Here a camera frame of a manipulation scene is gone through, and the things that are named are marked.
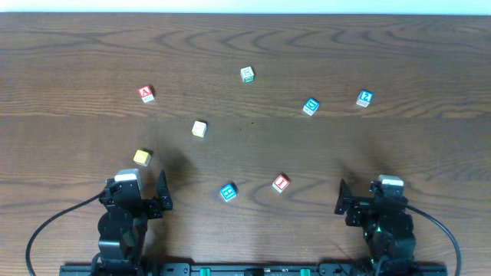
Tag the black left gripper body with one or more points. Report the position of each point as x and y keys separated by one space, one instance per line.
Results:
x=152 y=207

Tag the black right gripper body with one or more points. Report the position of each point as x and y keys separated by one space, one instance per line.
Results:
x=354 y=211

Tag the red letter I block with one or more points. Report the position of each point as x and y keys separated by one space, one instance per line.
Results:
x=280 y=183

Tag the red letter A block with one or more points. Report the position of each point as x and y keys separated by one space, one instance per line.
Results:
x=146 y=93

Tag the blue number 2 block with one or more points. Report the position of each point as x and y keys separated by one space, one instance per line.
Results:
x=364 y=99

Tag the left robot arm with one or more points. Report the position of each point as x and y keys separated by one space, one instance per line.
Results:
x=124 y=225

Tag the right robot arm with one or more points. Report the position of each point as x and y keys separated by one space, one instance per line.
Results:
x=388 y=230

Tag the blue letter H block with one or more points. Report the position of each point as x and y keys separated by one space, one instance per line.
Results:
x=228 y=192

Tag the pale yellow wooden block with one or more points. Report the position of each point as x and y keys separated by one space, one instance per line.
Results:
x=199 y=129

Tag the blue letter D block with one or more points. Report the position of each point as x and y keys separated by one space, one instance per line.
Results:
x=311 y=106

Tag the green lettered white block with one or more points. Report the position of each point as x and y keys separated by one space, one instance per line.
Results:
x=247 y=74

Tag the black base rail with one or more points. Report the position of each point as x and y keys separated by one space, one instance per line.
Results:
x=184 y=269

